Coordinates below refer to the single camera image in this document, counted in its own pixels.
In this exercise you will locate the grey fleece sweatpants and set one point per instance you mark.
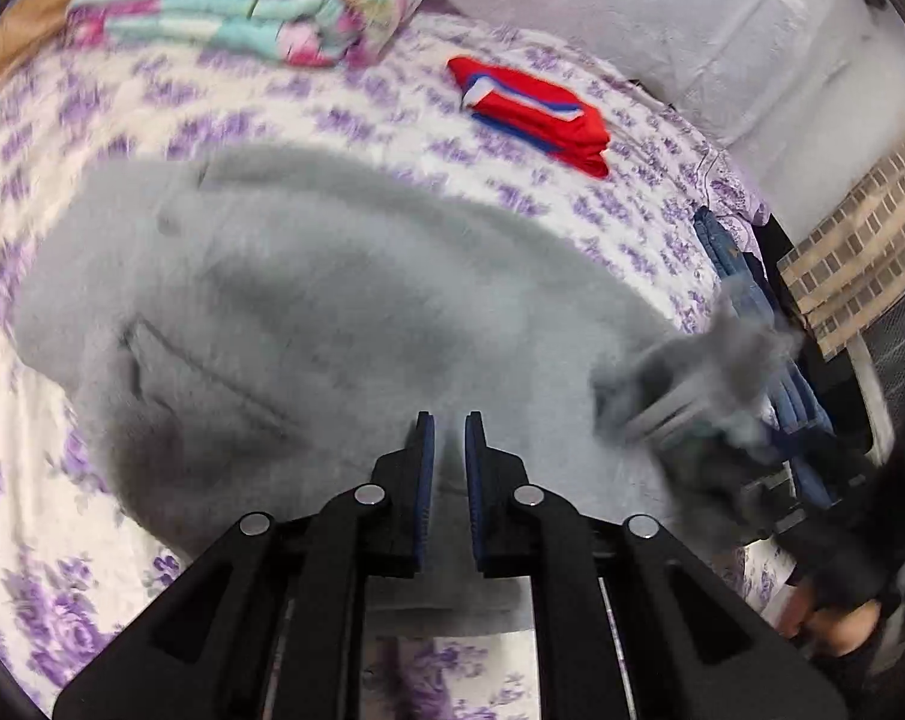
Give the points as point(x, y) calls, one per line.
point(251, 331)

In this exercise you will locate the right human hand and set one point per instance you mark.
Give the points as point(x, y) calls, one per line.
point(836, 632)

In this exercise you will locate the folded red striped garment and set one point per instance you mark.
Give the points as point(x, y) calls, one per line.
point(540, 113)

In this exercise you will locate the white lace headboard cover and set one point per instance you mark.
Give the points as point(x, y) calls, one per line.
point(805, 94)

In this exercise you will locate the blue denim jeans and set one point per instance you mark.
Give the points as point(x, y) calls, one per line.
point(800, 420)

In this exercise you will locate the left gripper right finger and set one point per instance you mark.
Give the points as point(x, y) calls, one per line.
point(628, 623)

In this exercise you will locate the beige checkered curtain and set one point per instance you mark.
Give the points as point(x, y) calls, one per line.
point(851, 269)

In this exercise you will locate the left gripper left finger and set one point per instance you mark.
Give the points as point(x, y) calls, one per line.
point(269, 621)

